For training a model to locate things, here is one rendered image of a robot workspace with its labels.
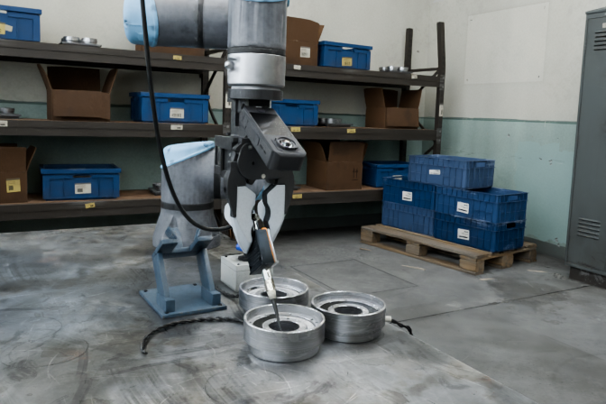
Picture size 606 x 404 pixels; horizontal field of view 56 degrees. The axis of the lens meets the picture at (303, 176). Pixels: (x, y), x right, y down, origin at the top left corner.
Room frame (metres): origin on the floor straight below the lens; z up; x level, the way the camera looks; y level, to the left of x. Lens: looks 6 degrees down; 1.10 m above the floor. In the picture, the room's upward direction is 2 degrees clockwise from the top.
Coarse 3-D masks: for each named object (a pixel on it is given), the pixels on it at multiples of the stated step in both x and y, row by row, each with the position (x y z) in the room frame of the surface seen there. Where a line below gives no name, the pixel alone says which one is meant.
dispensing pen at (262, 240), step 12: (252, 216) 0.75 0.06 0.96; (252, 228) 0.74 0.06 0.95; (252, 240) 0.72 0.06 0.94; (264, 240) 0.72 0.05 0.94; (252, 252) 0.72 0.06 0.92; (264, 252) 0.71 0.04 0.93; (252, 264) 0.72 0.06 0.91; (264, 264) 0.70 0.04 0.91; (264, 276) 0.71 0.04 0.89; (276, 312) 0.69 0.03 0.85
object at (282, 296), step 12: (240, 288) 0.82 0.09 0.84; (252, 288) 0.87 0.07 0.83; (288, 288) 0.87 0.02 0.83; (300, 288) 0.87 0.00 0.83; (240, 300) 0.82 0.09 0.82; (252, 300) 0.79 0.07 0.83; (264, 300) 0.79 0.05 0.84; (276, 300) 0.79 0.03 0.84; (288, 300) 0.79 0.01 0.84; (300, 300) 0.81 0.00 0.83
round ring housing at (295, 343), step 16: (288, 304) 0.76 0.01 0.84; (272, 320) 0.73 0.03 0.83; (288, 320) 0.73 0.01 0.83; (320, 320) 0.72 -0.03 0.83; (256, 336) 0.67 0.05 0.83; (272, 336) 0.66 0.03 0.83; (288, 336) 0.66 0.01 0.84; (304, 336) 0.66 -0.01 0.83; (320, 336) 0.69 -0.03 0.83; (256, 352) 0.68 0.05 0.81; (272, 352) 0.66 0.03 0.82; (288, 352) 0.66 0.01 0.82; (304, 352) 0.67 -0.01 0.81
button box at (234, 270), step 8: (224, 256) 0.99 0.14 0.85; (232, 256) 0.99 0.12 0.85; (240, 256) 0.98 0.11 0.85; (224, 264) 0.98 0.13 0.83; (232, 264) 0.95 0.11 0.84; (240, 264) 0.94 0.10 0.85; (248, 264) 0.94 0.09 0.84; (224, 272) 0.98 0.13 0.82; (232, 272) 0.95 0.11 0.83; (240, 272) 0.94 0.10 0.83; (248, 272) 0.94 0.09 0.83; (272, 272) 0.97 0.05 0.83; (224, 280) 0.98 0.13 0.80; (232, 280) 0.95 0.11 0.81; (240, 280) 0.94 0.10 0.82; (232, 288) 0.94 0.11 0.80
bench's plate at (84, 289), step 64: (0, 256) 1.10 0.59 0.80; (64, 256) 1.12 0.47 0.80; (128, 256) 1.14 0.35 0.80; (192, 256) 1.16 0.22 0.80; (0, 320) 0.77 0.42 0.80; (64, 320) 0.78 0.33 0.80; (128, 320) 0.78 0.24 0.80; (0, 384) 0.58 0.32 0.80; (64, 384) 0.59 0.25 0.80; (128, 384) 0.60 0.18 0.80; (192, 384) 0.60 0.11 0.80; (256, 384) 0.61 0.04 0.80; (320, 384) 0.61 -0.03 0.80; (384, 384) 0.62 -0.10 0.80; (448, 384) 0.62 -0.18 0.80
